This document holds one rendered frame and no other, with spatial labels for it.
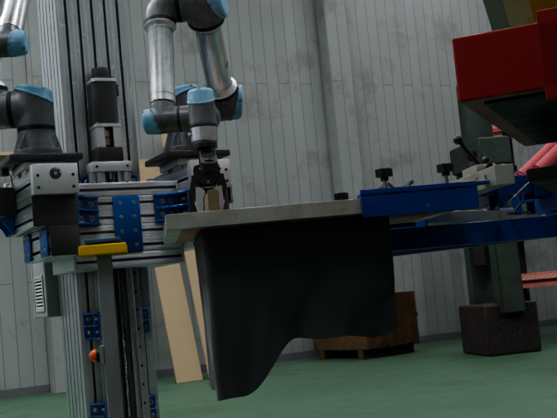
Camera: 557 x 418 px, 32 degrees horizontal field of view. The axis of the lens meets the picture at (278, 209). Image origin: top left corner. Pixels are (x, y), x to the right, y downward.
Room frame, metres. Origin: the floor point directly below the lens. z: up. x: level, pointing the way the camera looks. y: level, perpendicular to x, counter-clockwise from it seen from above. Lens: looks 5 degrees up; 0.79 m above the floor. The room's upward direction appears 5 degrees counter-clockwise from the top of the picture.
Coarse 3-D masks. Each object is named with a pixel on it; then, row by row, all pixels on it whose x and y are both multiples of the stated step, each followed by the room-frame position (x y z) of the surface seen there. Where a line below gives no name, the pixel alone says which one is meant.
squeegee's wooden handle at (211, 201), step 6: (210, 192) 2.45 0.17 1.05; (216, 192) 2.45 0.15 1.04; (204, 198) 2.61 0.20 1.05; (210, 198) 2.45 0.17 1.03; (216, 198) 2.45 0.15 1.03; (210, 204) 2.45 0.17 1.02; (216, 204) 2.45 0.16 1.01; (204, 210) 2.65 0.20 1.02; (210, 210) 2.45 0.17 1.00; (216, 210) 2.45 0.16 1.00
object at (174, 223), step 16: (240, 208) 2.35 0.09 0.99; (256, 208) 2.36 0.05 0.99; (272, 208) 2.36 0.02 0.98; (288, 208) 2.37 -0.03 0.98; (304, 208) 2.37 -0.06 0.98; (320, 208) 2.38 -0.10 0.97; (336, 208) 2.38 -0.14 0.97; (352, 208) 2.39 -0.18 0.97; (176, 224) 2.33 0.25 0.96; (192, 224) 2.34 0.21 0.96; (208, 224) 2.34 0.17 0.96; (224, 224) 2.35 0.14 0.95; (240, 224) 2.37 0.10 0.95; (176, 240) 2.76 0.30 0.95
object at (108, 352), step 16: (80, 256) 2.66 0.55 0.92; (96, 256) 2.69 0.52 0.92; (112, 272) 2.70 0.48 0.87; (112, 288) 2.69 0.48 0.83; (112, 304) 2.69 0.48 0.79; (112, 320) 2.69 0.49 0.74; (112, 336) 2.69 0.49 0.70; (112, 352) 2.69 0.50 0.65; (112, 368) 2.69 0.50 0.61; (112, 384) 2.69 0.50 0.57; (112, 400) 2.69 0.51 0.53; (112, 416) 2.69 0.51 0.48
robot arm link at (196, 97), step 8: (200, 88) 2.63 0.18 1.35; (208, 88) 2.63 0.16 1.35; (192, 96) 2.62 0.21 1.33; (200, 96) 2.62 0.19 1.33; (208, 96) 2.63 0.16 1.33; (192, 104) 2.62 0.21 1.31; (200, 104) 2.62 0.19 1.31; (208, 104) 2.62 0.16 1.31; (192, 112) 2.62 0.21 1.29; (200, 112) 2.62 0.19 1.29; (208, 112) 2.62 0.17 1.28; (216, 112) 2.69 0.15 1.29; (192, 120) 2.63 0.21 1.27; (200, 120) 2.62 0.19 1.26; (208, 120) 2.62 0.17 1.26
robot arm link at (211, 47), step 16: (176, 0) 2.81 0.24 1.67; (192, 0) 2.81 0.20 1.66; (208, 0) 2.81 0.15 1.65; (224, 0) 2.87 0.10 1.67; (192, 16) 2.84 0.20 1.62; (208, 16) 2.85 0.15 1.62; (224, 16) 2.86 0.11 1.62; (208, 32) 2.90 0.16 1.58; (208, 48) 2.96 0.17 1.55; (224, 48) 3.00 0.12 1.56; (208, 64) 3.02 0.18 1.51; (224, 64) 3.04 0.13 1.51; (208, 80) 3.08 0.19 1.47; (224, 80) 3.08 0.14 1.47; (224, 96) 3.11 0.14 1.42; (240, 96) 3.15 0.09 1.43; (224, 112) 3.16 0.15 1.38; (240, 112) 3.17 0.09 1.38
